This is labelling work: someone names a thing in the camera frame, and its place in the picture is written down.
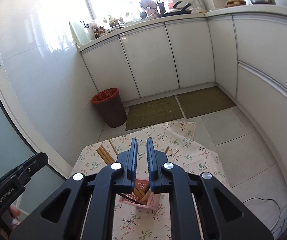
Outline pink perforated utensil basket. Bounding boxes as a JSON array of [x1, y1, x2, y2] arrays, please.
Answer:
[[119, 179, 160, 210]]

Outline person's left hand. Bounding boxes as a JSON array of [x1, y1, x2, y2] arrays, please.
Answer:
[[9, 205, 21, 230]]

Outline white kitchen cabinets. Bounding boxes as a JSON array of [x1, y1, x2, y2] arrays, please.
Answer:
[[78, 4, 287, 181]]

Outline brown trash bin orange rim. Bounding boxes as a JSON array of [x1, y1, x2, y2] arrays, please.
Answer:
[[91, 87, 127, 128]]

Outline olive floor mat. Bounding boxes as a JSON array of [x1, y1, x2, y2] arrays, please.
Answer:
[[126, 96, 183, 131], [177, 86, 236, 119]]

